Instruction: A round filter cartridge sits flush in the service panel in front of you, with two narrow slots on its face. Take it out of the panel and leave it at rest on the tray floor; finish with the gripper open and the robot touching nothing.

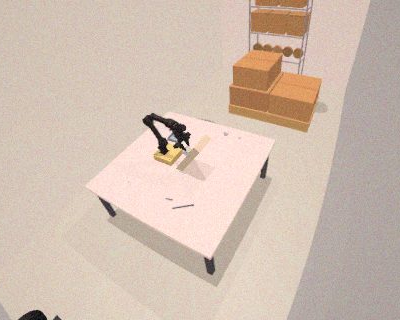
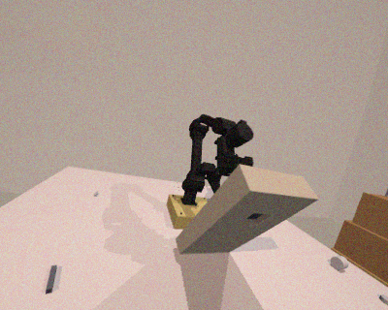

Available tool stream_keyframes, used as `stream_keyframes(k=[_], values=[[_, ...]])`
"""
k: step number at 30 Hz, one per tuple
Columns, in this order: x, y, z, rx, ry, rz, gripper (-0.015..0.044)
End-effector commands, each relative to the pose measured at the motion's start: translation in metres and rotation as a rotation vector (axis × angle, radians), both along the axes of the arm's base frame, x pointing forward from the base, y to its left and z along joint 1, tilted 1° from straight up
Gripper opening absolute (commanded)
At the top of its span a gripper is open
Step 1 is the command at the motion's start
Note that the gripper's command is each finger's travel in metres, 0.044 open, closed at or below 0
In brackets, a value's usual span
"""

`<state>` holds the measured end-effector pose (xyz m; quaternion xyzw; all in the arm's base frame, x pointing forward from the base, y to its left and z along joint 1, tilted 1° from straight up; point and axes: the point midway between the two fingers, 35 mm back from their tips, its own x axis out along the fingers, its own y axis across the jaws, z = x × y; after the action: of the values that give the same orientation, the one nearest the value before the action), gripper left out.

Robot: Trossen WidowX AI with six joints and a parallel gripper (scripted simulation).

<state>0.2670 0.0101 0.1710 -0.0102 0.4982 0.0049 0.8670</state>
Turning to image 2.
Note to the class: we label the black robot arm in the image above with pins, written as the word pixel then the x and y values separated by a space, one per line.
pixel 233 135

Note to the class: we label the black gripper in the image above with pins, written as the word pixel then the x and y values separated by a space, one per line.
pixel 214 174

